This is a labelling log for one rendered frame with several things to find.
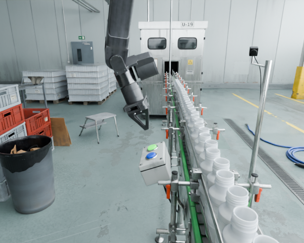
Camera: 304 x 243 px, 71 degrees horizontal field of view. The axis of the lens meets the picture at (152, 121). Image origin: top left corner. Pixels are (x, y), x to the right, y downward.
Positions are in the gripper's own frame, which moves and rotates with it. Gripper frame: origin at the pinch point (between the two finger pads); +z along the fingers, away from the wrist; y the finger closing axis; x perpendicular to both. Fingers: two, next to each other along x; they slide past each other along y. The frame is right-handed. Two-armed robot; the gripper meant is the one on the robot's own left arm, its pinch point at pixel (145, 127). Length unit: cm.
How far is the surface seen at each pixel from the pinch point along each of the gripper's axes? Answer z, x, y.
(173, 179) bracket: 11.3, -4.9, -15.6
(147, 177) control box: 11.6, 3.0, -10.5
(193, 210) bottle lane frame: 22.3, -7.0, -15.8
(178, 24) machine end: -64, -58, 407
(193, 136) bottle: 11.8, -13.5, 9.1
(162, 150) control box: 7.6, -3.0, -4.0
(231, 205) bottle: 9.9, -15.9, -31.8
